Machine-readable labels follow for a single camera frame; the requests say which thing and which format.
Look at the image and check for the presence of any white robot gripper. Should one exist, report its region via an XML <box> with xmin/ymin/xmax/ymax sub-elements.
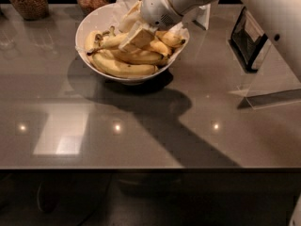
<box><xmin>119</xmin><ymin>0</ymin><xmax>214</xmax><ymax>52</ymax></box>

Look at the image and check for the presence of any long middle yellow banana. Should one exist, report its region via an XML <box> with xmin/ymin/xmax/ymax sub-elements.
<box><xmin>90</xmin><ymin>31</ymin><xmax>173</xmax><ymax>57</ymax></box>

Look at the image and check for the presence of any center lower yellow banana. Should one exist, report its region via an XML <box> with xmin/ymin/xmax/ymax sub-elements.
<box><xmin>110</xmin><ymin>50</ymin><xmax>164</xmax><ymax>65</ymax></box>

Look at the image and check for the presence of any white ceramic bowl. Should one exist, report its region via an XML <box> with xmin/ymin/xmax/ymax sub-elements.
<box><xmin>75</xmin><ymin>3</ymin><xmax>188</xmax><ymax>85</ymax></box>

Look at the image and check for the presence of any right small yellow banana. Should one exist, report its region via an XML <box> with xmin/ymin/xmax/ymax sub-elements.
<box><xmin>155</xmin><ymin>31</ymin><xmax>186</xmax><ymax>48</ymax></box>

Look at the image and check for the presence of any small yellow banana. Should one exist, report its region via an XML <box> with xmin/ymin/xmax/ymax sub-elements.
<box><xmin>84</xmin><ymin>30</ymin><xmax>101</xmax><ymax>51</ymax></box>
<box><xmin>155</xmin><ymin>31</ymin><xmax>186</xmax><ymax>48</ymax></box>

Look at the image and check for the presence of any front bottom yellow banana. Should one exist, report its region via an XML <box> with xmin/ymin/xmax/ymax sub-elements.
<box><xmin>92</xmin><ymin>53</ymin><xmax>157</xmax><ymax>78</ymax></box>

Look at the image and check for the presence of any left small yellow banana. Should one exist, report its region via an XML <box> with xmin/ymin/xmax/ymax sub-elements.
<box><xmin>84</xmin><ymin>30</ymin><xmax>101</xmax><ymax>51</ymax></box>

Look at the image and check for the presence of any left glass granola jar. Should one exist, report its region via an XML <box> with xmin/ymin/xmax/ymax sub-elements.
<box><xmin>9</xmin><ymin>0</ymin><xmax>49</xmax><ymax>21</ymax></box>

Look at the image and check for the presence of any black mesh packet holder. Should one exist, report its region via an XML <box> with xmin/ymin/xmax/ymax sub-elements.
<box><xmin>230</xmin><ymin>7</ymin><xmax>271</xmax><ymax>73</ymax></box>

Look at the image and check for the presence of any clear acrylic sign stand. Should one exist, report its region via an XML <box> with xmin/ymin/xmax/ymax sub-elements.
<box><xmin>230</xmin><ymin>41</ymin><xmax>301</xmax><ymax>109</ymax></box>

